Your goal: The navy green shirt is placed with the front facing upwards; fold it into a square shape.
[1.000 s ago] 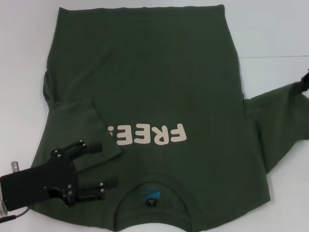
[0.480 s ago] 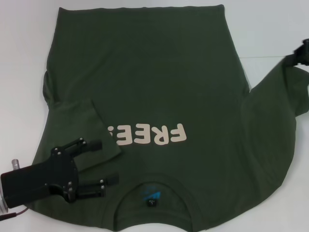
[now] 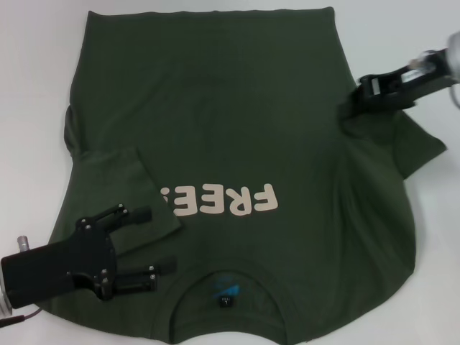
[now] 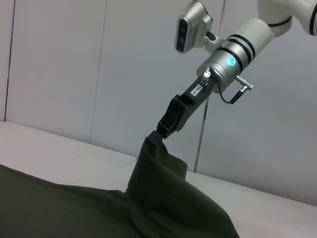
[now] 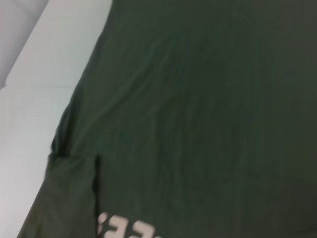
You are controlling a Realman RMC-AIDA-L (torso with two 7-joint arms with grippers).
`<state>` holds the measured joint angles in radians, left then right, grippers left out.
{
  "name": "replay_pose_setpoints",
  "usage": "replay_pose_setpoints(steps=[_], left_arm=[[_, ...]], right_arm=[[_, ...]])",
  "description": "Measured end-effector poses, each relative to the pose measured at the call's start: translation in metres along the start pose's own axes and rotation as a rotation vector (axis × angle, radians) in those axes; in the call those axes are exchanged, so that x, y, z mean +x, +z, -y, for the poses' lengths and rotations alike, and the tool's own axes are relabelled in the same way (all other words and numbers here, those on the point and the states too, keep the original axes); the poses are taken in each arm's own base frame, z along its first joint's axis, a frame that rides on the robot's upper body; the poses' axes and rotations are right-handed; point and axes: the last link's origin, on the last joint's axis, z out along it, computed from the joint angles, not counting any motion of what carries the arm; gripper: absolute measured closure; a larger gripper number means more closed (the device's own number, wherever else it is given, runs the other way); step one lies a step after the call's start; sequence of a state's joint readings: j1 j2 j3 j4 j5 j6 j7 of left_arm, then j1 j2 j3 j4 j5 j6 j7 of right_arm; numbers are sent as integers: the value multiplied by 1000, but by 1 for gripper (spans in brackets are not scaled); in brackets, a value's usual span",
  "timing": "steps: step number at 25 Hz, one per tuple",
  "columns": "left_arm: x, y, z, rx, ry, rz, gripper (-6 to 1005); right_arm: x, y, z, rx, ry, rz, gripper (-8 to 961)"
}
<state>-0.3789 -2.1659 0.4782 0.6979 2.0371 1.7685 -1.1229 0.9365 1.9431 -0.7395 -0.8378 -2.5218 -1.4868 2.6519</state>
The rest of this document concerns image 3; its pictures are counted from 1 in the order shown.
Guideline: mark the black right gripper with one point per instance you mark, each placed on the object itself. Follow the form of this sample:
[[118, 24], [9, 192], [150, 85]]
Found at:
[[429, 84]]

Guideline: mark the silver right gripper knob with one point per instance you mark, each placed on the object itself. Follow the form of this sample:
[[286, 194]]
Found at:
[[420, 64]]

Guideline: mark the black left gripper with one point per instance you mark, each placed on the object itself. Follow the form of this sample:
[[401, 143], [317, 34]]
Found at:
[[68, 262]]

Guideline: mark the silver left gripper knob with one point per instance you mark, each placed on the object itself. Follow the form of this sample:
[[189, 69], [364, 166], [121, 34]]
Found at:
[[23, 243]]

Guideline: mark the dark green FREE! t-shirt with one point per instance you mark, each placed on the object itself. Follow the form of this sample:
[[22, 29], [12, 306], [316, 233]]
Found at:
[[215, 125]]

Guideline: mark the silver gripper knob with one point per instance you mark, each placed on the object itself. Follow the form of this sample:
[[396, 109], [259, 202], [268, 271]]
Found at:
[[420, 64], [23, 243]]

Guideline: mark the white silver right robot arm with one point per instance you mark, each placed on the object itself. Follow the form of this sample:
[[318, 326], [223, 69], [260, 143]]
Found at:
[[454, 54]]

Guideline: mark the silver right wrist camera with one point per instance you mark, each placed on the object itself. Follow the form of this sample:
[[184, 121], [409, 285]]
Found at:
[[456, 95]]

